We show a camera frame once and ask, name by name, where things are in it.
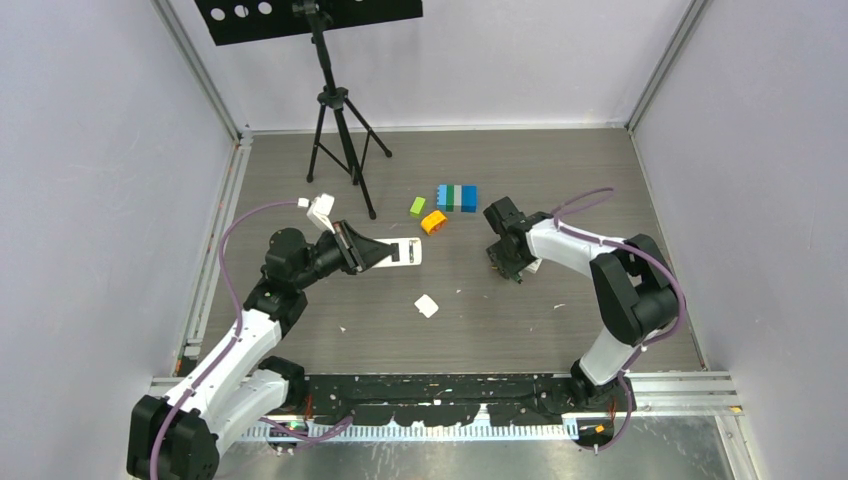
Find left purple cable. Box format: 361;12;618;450
148;198;358;480

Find white remote with red keypad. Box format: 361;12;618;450
374;237;423;268

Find black tripod stand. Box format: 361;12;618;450
292;1;393;220

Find white air conditioner remote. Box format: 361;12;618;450
525;259;542;274

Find blue green toy block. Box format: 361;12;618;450
436;184;478;213

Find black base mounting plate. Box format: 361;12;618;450
241;372;639;429

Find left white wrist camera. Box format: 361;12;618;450
297;193;335;232

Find green toy brick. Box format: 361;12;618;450
409;196;426;218

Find orange toy brick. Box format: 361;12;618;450
420;210;448;236

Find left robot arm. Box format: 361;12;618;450
126;221;396;479

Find white battery cover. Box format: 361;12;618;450
414;294;439;318

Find black perforated plate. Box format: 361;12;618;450
194;0;423;46

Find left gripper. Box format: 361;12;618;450
293;220;393;291

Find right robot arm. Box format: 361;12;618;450
483;197;686;411

